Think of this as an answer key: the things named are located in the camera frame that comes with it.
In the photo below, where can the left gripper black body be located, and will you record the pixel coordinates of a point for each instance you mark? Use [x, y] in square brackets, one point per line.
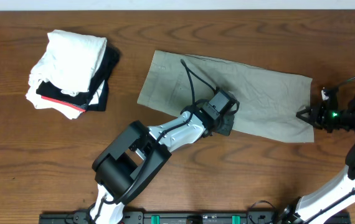
[226, 125]

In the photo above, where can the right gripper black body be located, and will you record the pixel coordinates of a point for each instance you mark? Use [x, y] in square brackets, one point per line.
[330, 119]

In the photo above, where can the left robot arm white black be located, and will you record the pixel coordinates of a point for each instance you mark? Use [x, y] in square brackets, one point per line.
[126, 167]

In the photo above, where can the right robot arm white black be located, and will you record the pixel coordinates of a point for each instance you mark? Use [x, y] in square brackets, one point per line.
[339, 192]

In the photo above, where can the black folded garment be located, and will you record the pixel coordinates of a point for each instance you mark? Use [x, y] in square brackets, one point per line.
[110, 59]

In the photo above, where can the white folded garment on top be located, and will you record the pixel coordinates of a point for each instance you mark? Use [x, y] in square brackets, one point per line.
[69, 63]

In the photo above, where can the white garment at stack bottom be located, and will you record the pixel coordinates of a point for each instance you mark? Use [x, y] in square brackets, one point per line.
[71, 111]

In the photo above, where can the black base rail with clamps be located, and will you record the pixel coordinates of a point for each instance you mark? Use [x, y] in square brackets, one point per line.
[193, 218]

